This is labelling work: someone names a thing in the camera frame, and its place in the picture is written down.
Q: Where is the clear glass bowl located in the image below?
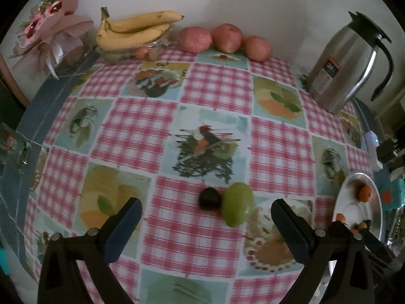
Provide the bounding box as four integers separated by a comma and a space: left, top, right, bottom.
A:
96, 36, 171, 64

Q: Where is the round steel plate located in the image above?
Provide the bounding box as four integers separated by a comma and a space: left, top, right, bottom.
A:
332, 172, 383, 241

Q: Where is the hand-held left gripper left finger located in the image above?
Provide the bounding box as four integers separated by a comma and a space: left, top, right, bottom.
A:
37, 197, 143, 304

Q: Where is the pink flower bouquet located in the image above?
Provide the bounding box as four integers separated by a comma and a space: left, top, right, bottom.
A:
6, 0, 95, 81

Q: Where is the white power strip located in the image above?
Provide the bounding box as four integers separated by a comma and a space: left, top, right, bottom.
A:
364, 130, 383, 170

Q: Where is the black charger plug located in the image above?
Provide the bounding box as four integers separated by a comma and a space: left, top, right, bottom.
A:
376, 139, 405, 165

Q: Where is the green mango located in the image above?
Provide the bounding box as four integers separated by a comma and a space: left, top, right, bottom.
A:
221, 182, 255, 228

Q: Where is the stainless steel kettle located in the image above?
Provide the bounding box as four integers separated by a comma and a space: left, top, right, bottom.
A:
305, 11, 394, 115

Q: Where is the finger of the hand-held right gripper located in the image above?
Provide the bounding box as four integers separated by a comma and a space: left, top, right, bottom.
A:
364, 231, 396, 265

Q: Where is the teal plastic box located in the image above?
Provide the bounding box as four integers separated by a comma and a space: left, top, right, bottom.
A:
380, 177, 405, 211

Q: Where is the checkered printed tablecloth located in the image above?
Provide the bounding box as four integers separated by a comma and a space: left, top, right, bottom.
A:
0, 46, 399, 304

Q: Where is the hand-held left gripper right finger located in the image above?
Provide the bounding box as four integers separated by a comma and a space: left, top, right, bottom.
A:
271, 198, 375, 304

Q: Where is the dark avocado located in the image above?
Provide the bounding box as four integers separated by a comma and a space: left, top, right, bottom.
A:
198, 187, 222, 211

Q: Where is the red apple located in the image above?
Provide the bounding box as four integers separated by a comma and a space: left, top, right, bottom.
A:
243, 35, 273, 62
211, 23, 244, 54
177, 26, 212, 53

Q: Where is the yellow banana bunch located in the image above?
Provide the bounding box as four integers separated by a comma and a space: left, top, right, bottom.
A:
95, 6, 185, 51

